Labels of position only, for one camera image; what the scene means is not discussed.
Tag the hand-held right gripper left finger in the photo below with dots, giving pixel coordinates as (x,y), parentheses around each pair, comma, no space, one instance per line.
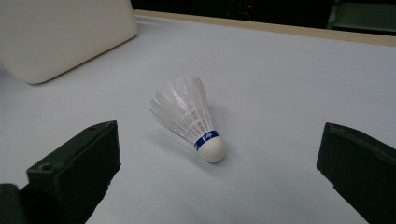
(77,168)

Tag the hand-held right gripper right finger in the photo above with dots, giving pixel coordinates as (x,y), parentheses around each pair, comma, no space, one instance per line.
(358,168)

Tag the white feather shuttlecock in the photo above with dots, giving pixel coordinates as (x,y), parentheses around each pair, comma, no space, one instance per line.
(193,124)

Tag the white rounded box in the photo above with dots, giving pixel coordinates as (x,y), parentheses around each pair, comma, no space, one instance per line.
(59,34)

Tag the grey metal stand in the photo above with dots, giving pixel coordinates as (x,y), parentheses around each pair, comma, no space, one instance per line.
(361,15)

